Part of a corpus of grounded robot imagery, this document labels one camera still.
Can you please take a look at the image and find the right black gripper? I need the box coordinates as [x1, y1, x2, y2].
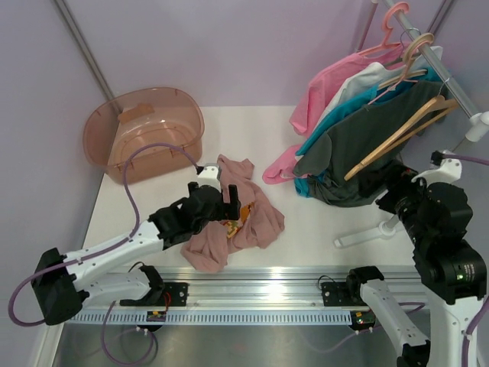
[357, 157, 431, 245]

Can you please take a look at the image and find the dusty pink printed t-shirt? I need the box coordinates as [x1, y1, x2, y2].
[180, 154, 285, 273]

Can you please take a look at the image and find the wooden clothes hanger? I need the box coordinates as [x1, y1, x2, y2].
[344, 81, 459, 181]

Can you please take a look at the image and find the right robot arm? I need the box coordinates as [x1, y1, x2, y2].
[345, 159, 488, 366]

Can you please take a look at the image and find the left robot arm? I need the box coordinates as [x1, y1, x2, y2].
[31, 182, 241, 326]

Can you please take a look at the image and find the teal t-shirt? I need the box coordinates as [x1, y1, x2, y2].
[294, 67, 441, 197]

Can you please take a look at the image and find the dark grey t-shirt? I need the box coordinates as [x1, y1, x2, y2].
[293, 80, 448, 207]

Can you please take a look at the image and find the thin pink hanger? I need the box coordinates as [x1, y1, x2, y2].
[368, 49, 427, 105]

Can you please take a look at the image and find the white t-shirt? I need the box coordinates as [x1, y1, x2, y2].
[305, 44, 442, 146]

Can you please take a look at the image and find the bright pink t-shirt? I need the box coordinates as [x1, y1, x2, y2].
[261, 42, 416, 185]

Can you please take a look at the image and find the pink plastic hanger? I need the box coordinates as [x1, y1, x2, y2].
[355, 1, 410, 56]

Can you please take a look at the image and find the metal clothes rack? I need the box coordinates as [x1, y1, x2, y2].
[333, 1, 488, 249]

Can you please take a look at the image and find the transparent brown plastic basket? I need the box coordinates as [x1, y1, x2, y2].
[83, 87, 205, 184]

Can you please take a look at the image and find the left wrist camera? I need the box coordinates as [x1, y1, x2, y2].
[196, 163, 221, 191]

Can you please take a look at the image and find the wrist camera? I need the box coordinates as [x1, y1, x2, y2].
[411, 151, 462, 187]
[196, 163, 221, 191]

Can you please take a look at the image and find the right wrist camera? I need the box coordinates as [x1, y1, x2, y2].
[411, 151, 462, 187]

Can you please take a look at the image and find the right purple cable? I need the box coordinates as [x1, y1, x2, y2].
[439, 149, 489, 167]

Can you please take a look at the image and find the purple cable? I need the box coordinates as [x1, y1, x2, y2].
[7, 143, 203, 328]
[439, 149, 489, 167]

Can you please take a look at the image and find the aluminium mounting rail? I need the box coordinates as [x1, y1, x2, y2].
[68, 265, 440, 310]

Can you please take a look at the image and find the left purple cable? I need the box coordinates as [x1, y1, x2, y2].
[7, 143, 203, 328]

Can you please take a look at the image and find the white slotted cable duct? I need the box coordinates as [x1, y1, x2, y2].
[70, 309, 352, 326]

